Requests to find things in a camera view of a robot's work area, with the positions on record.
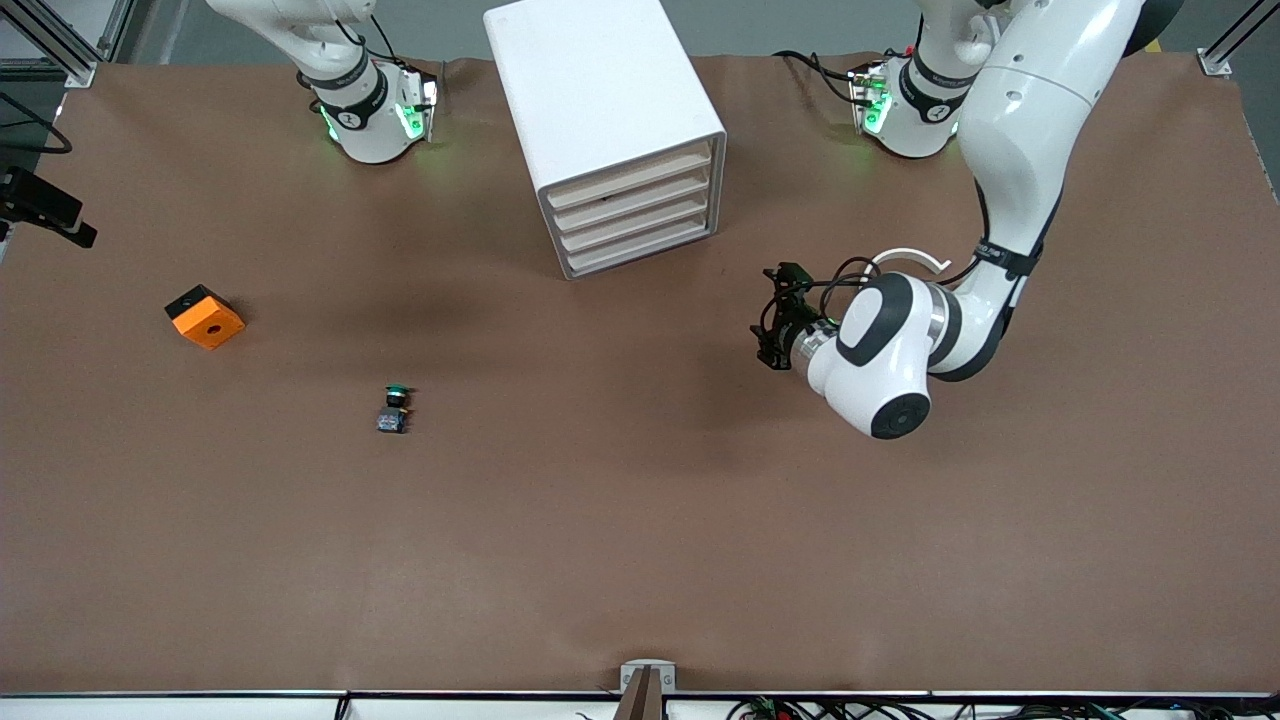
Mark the green push button switch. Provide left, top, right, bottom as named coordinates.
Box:
left=376, top=383, right=417, bottom=435

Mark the white curved plastic piece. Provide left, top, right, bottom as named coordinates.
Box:
left=872, top=247, right=953, bottom=279

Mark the orange block with black side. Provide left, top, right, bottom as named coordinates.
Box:
left=164, top=284, right=246, bottom=351

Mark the brown table mat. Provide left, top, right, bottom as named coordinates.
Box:
left=0, top=50, right=1280, bottom=697

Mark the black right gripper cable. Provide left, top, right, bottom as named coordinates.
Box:
left=0, top=92, right=74, bottom=157

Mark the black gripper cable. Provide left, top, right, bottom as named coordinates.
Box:
left=0, top=92, right=74, bottom=157
left=808, top=256, right=883, bottom=303

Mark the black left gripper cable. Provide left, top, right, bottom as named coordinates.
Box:
left=808, top=256, right=883, bottom=303

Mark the aluminium frame profile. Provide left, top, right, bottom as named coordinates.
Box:
left=1197, top=0, right=1280, bottom=77
left=0, top=0, right=137, bottom=89

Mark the black arm base cable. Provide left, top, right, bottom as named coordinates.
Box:
left=772, top=48, right=883, bottom=107

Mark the grey metal bracket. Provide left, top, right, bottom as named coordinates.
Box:
left=620, top=660, right=678, bottom=694

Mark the bundle of mixed cables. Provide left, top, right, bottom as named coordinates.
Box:
left=728, top=696, right=1280, bottom=720

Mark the white table edge rail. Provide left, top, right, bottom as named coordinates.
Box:
left=0, top=691, right=1280, bottom=720

